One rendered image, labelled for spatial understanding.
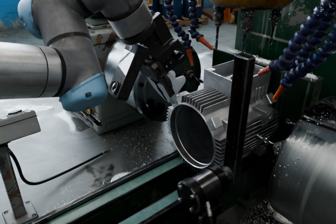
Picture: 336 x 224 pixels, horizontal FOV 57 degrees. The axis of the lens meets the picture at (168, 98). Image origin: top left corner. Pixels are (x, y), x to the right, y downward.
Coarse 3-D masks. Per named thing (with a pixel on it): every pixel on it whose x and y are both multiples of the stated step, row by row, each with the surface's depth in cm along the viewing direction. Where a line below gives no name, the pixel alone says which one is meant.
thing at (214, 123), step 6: (180, 96) 72; (264, 96) 73; (270, 96) 73; (264, 102) 73; (270, 102) 72; (210, 120) 63; (216, 120) 63; (210, 126) 64; (216, 126) 63; (174, 144) 77; (174, 150) 78
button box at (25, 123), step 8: (24, 112) 68; (32, 112) 68; (0, 120) 65; (8, 120) 66; (16, 120) 67; (24, 120) 68; (32, 120) 68; (0, 128) 65; (8, 128) 66; (16, 128) 67; (24, 128) 68; (32, 128) 68; (0, 136) 65; (8, 136) 66; (16, 136) 67; (24, 136) 68; (0, 144) 65
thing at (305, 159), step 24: (288, 120) 68; (312, 120) 51; (288, 144) 51; (312, 144) 49; (288, 168) 50; (312, 168) 48; (288, 192) 51; (312, 192) 48; (288, 216) 54; (312, 216) 48
